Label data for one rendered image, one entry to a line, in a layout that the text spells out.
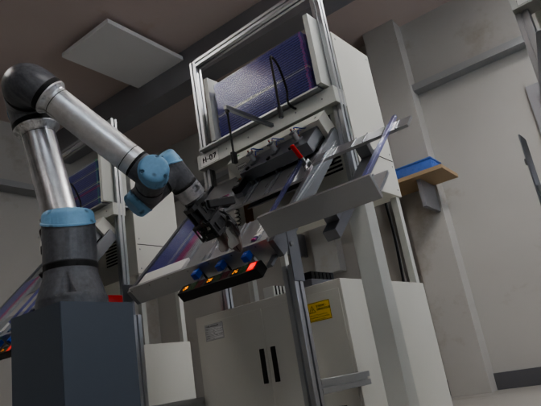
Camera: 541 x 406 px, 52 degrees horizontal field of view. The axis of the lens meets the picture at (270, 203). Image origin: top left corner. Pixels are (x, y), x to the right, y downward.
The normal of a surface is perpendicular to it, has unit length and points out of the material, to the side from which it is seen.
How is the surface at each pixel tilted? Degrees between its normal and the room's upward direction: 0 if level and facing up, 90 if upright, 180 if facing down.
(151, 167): 90
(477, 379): 90
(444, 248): 90
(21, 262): 90
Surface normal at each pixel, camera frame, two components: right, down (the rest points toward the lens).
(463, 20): -0.59, -0.15
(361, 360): 0.76, -0.31
